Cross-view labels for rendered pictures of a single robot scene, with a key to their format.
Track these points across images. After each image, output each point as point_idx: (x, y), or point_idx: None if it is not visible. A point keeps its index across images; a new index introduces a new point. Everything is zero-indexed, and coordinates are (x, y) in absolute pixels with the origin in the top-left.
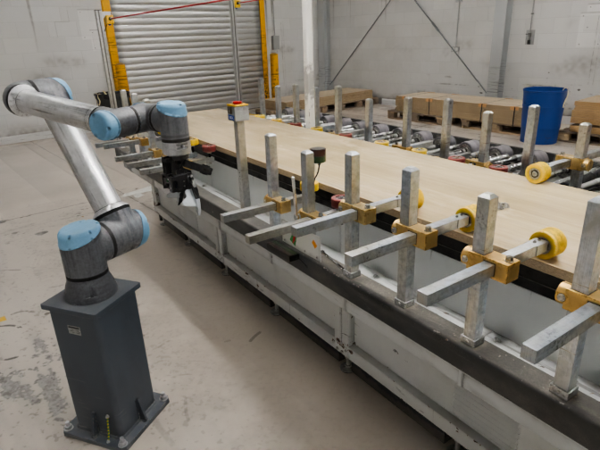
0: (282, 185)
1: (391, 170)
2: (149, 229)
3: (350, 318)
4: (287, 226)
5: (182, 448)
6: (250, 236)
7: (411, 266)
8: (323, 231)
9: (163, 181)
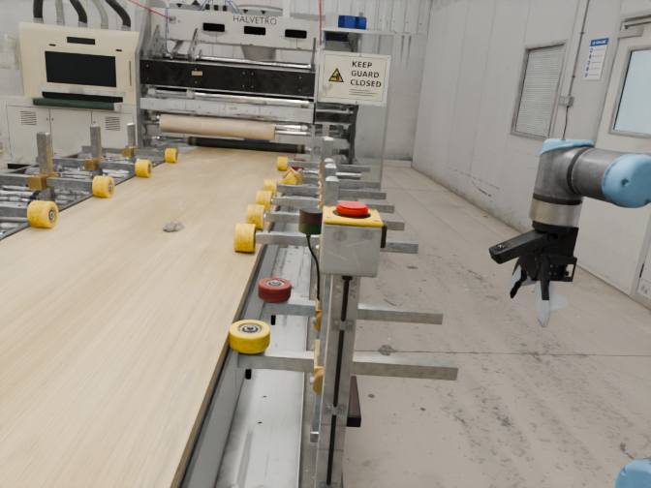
0: (191, 469)
1: (67, 299)
2: (615, 480)
3: None
4: (378, 305)
5: None
6: (438, 309)
7: None
8: (227, 416)
9: (573, 270)
